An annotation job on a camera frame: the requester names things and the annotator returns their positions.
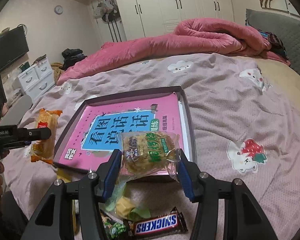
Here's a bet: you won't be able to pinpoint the orange bread snack packet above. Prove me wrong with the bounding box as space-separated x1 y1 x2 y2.
30 108 63 165

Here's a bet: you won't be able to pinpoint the green bag yellow pastry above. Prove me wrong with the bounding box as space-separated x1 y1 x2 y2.
100 181 151 222

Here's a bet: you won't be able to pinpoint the brown Snickers bar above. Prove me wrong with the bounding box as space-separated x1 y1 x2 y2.
123 206 188 239

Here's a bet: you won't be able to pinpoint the green label cookie packet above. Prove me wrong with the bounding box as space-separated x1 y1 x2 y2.
117 131 180 182

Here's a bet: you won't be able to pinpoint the green peas snack packet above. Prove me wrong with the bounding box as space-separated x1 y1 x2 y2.
100 210 128 240

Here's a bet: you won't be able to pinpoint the dark shallow cardboard tray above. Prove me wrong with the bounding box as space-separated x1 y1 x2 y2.
53 86 197 173

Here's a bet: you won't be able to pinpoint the pink Chinese picture book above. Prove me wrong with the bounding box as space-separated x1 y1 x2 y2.
62 93 185 170

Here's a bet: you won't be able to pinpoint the white drawer cabinet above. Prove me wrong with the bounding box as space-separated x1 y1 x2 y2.
12 55 55 102

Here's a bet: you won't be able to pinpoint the brown fuzzy blanket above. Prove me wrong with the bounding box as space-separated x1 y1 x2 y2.
50 62 64 83

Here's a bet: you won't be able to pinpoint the pink cartoon bed sheet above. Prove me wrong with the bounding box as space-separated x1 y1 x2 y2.
2 52 300 240

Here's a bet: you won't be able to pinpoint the black flat television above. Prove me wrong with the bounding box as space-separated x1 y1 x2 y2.
0 26 29 73

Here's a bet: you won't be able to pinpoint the dark clothes pile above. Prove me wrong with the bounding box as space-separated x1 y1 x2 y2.
62 49 87 70

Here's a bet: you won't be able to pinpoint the pink quilted duvet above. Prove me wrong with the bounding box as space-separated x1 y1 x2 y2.
57 18 290 86

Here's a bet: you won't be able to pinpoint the hanging bags on door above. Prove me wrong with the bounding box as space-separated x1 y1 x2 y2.
93 0 120 23

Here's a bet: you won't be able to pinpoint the cream wardrobe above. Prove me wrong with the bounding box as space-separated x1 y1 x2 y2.
76 0 234 40

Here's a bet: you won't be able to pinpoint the dark patterned clothes on bed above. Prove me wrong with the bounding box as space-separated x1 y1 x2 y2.
257 29 289 60

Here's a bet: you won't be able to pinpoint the grey padded headboard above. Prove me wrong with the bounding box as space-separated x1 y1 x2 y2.
245 9 300 75

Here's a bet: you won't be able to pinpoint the round wall clock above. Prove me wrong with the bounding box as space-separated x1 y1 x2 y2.
54 5 63 15

